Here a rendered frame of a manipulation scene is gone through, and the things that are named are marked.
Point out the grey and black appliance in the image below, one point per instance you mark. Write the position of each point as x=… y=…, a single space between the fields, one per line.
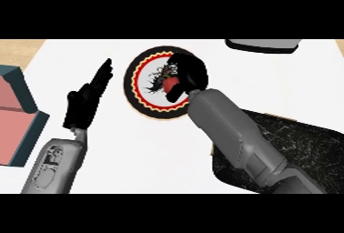
x=265 y=45

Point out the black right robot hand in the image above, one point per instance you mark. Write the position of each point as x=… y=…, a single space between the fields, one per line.
x=191 y=71

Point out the black speckled tray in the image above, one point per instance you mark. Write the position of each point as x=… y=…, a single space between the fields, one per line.
x=305 y=151

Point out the pink and teal box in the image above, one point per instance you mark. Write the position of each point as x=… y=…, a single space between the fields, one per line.
x=18 y=118

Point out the black rimmed patterned plate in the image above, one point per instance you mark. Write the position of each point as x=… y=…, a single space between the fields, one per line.
x=150 y=82

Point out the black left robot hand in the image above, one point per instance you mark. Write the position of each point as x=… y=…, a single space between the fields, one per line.
x=83 y=101

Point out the red bell pepper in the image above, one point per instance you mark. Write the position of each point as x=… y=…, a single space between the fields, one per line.
x=170 y=85

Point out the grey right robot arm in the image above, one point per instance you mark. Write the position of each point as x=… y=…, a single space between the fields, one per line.
x=243 y=139

